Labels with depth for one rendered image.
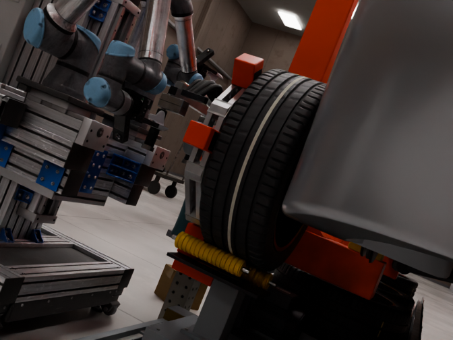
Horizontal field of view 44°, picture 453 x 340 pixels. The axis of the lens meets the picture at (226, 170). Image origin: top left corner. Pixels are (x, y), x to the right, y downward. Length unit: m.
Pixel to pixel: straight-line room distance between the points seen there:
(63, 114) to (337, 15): 1.27
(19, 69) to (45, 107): 0.39
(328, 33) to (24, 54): 1.26
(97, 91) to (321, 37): 1.24
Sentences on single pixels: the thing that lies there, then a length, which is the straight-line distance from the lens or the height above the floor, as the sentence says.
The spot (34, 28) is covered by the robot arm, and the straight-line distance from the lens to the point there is 1.93.
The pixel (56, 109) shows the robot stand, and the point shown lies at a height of 0.76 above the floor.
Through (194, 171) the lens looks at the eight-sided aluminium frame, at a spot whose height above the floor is 0.74.
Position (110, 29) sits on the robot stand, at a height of 1.12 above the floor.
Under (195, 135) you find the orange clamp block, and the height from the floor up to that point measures 0.84.
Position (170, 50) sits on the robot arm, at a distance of 2.74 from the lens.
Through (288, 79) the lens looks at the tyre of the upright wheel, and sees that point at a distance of 1.83.
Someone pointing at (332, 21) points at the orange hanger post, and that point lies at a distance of 2.58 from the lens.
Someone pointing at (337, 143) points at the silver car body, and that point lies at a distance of 1.00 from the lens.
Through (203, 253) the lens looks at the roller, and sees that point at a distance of 1.86.
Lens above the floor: 0.78
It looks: level
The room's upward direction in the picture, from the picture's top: 22 degrees clockwise
